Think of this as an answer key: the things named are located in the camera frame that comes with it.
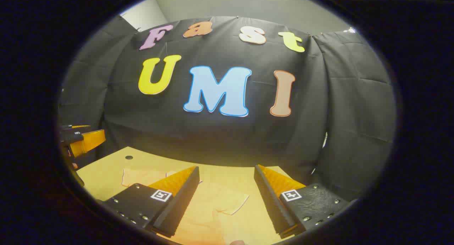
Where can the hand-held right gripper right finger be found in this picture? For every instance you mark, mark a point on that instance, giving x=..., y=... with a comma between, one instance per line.
x=271, y=202

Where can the black backdrop cloth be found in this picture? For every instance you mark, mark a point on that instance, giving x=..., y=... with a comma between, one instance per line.
x=220, y=138

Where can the orange T-shirt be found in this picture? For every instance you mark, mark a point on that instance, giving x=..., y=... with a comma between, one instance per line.
x=212, y=206

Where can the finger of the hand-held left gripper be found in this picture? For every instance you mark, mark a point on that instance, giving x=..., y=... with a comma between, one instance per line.
x=88, y=140
x=79, y=126

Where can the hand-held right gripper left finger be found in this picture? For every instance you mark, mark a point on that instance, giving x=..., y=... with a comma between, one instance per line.
x=182, y=202

